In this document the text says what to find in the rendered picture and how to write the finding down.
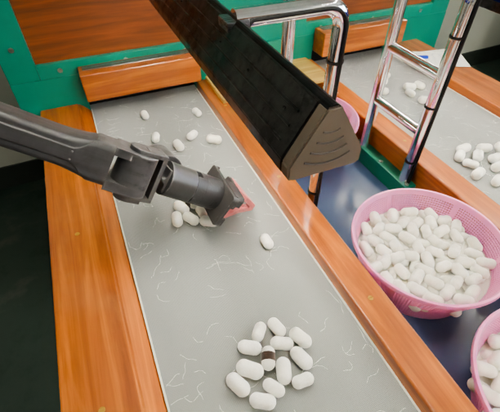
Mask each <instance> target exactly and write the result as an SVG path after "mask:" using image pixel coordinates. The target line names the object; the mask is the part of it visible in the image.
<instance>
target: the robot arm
mask: <svg viewBox="0 0 500 412"><path fill-rule="evenodd" d="M0 146H1V147H4V148H7V149H9V150H14V151H16V152H19V153H22V154H25V155H29V156H32V157H34V158H37V159H41V160H44V161H47V162H49V163H53V164H55V165H58V166H60V167H62V168H65V169H67V170H69V171H71V172H73V173H75V174H77V175H79V176H80V177H82V178H83V179H84V180H87V181H91V182H94V183H96V184H99V185H102V187H101V189H102V190H106V191H109V192H112V193H113V197H114V198H116V199H118V200H121V201H123V202H127V203H131V204H139V203H140V202H144V203H148V204H150V203H151V200H152V199H153V197H154V193H155V192H156V193H157V194H158V195H163V196H166V197H169V198H172V199H177V200H180V201H183V202H186V203H188V204H193V205H197V206H199V207H202V208H205V210H206V212H207V214H208V216H209V218H210V220H211V222H212V224H213V225H215V226H221V225H222V223H223V222H224V221H225V218H226V217H229V216H232V215H235V214H236V213H242V212H247V211H251V210H252V209H253V208H254V207H255V206H256V205H255V204H254V203H253V202H252V200H251V199H250V198H249V197H248V195H247V194H246V193H245V192H244V191H243V189H242V188H241V187H240V186H239V184H238V183H237V182H236V180H235V179H234V178H232V177H227V178H226V179H225V178H224V177H223V175H222V173H221V171H220V167H218V166H216V165H213V166H212V167H211V169H210V170H209V171H208V173H207V174H205V173H203V172H199V171H196V170H194V169H192V168H188V167H186V166H183V165H181V162H180V160H179V159H178V158H177V157H176V156H175V155H174V154H173V153H172V152H171V151H170V150H169V149H168V148H167V147H166V146H163V145H160V144H153V145H151V146H147V145H143V144H141V143H138V142H132V143H131V142H129V141H125V140H123V139H120V138H118V139H116V138H113V137H110V136H107V135H105V134H103V133H100V132H99V133H96V132H87V131H83V130H79V129H76V128H71V127H68V126H65V125H63V124H60V123H56V122H54V121H51V120H49V119H45V118H43V117H41V116H38V115H36V114H32V113H30V112H27V111H25V110H21V109H19V108H16V107H14V106H11V105H8V104H5V103H3V102H1V101H0ZM114 156H118V157H117V158H116V161H115V164H114V167H113V169H110V165H111V164H112V161H113V159H114ZM243 202H245V203H246V204H243Z"/></svg>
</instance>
